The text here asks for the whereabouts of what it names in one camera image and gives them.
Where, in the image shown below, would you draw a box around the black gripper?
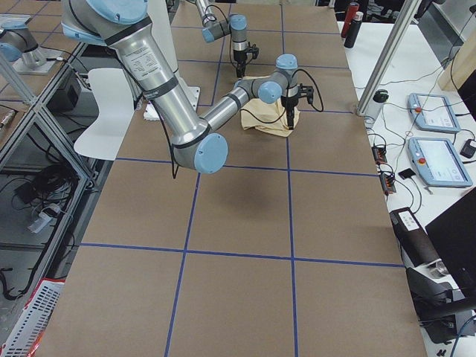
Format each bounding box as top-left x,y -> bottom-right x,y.
233,48 -> 248,73
281,94 -> 300,121

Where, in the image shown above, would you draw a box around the beige long sleeve shirt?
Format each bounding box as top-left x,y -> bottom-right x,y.
239,75 -> 302,137

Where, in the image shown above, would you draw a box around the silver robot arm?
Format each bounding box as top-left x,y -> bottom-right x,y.
62,0 -> 298,173
190,1 -> 259,78

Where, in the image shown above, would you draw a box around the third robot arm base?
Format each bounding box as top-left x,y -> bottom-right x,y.
1,20 -> 60,75

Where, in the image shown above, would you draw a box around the black red bottle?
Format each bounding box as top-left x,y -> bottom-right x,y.
341,1 -> 364,48

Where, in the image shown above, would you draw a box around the white plastic chair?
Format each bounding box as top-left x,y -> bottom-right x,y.
74,68 -> 135,161

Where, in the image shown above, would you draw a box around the upper teach pendant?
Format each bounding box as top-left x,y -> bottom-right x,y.
407,93 -> 461,134

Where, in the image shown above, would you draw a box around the teach pendant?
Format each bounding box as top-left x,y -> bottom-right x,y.
407,138 -> 473,188
407,93 -> 461,134

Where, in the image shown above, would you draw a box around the lower teach pendant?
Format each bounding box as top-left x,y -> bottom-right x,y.
407,138 -> 473,188

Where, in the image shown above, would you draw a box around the black monitor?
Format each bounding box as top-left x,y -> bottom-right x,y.
425,190 -> 475,297

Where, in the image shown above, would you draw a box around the white perforated basket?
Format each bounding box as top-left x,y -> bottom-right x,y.
1,278 -> 65,356

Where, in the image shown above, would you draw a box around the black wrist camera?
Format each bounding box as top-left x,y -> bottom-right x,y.
298,83 -> 314,104
246,42 -> 260,60

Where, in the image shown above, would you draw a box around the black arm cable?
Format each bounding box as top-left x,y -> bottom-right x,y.
295,68 -> 325,112

